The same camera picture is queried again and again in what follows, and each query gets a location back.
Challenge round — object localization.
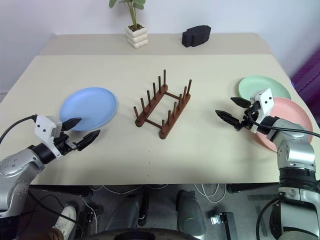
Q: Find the dark rounded shape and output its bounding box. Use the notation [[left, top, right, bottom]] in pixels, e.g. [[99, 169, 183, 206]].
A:
[[176, 189, 207, 236], [109, 193, 151, 231]]

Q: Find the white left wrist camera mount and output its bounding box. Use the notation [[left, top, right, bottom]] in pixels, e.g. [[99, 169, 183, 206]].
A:
[[34, 114, 64, 160]]

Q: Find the pink plate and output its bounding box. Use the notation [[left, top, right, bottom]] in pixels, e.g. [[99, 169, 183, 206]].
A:
[[254, 96, 314, 153]]

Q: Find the green plate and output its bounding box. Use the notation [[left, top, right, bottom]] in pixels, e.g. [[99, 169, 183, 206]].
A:
[[237, 76, 292, 103]]

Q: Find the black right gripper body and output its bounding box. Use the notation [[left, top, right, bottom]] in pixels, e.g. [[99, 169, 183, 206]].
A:
[[234, 101, 261, 132]]

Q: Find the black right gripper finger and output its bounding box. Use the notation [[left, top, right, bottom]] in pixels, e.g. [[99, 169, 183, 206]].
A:
[[230, 96, 252, 109], [215, 109, 240, 127]]

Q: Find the green leafy plant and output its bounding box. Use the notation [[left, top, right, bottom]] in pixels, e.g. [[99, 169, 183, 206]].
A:
[[108, 0, 147, 31]]

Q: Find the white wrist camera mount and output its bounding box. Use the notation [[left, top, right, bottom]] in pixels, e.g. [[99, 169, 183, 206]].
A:
[[249, 87, 274, 133], [34, 114, 64, 160]]

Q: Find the blue plate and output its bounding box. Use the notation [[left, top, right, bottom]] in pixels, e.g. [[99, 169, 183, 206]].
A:
[[59, 86, 118, 132]]

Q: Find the dark wooden dish rack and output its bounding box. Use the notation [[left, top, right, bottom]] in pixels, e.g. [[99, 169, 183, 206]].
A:
[[133, 69, 193, 140]]

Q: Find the white floor cable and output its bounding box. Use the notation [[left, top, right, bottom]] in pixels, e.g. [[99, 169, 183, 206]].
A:
[[194, 183, 227, 204], [91, 184, 168, 195]]

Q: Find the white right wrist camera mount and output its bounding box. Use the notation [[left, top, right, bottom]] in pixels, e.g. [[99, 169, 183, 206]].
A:
[[249, 87, 274, 133]]

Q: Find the black foam block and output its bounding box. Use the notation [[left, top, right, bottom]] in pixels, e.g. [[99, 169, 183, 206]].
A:
[[181, 24, 212, 48]]

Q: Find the purple object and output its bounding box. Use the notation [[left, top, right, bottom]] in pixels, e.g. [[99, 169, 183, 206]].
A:
[[291, 48, 320, 106]]

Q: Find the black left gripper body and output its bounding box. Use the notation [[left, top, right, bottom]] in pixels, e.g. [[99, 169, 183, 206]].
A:
[[52, 130, 85, 156]]

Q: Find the black metal floor bracket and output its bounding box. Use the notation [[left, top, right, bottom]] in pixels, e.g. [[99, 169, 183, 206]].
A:
[[209, 211, 238, 240], [83, 209, 98, 226]]

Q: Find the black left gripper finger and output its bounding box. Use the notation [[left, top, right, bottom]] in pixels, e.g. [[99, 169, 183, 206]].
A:
[[61, 117, 83, 132], [75, 128, 102, 152]]

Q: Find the white bubbled plant pot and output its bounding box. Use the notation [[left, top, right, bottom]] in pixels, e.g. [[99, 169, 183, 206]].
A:
[[125, 24, 149, 49]]

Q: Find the beige table mat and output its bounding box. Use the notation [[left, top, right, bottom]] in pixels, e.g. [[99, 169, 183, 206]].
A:
[[0, 54, 320, 186]]

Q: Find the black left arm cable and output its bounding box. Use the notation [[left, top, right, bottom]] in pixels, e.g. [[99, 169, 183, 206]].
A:
[[0, 114, 38, 148]]

